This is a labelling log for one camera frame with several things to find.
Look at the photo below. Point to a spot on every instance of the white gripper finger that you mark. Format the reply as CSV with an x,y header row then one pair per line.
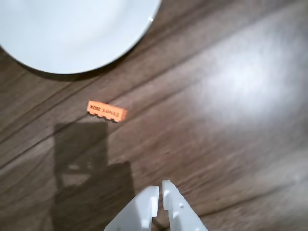
x,y
180,214
134,214

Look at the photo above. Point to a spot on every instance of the orange lego block black print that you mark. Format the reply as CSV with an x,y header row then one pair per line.
x,y
106,111

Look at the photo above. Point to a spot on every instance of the white round plate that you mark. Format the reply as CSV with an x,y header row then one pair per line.
x,y
72,31

